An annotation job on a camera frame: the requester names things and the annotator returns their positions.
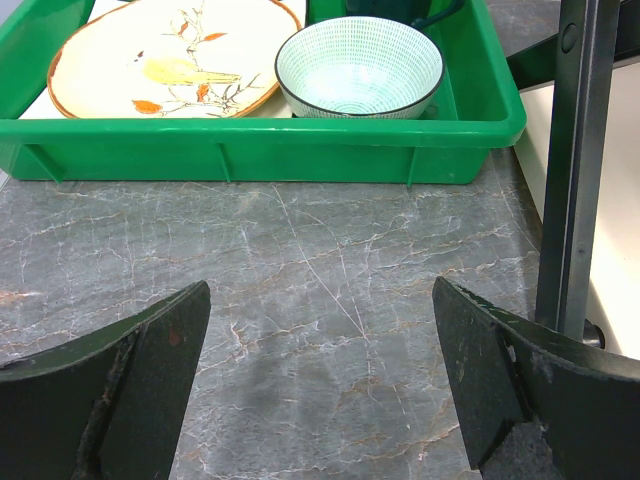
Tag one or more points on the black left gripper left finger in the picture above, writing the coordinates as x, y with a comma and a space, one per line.
109, 404

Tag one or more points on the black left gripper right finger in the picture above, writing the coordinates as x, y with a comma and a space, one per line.
532, 403

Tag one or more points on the green plastic tray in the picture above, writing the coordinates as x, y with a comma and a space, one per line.
476, 109

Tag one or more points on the oval bird pattern plate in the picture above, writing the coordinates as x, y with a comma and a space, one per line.
173, 59

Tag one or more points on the light teal patterned bowl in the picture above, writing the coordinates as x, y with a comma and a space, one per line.
359, 67

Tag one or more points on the dark green mug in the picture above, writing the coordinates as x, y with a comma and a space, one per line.
413, 13

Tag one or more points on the black frame beige shelf rack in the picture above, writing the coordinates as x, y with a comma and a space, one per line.
593, 38

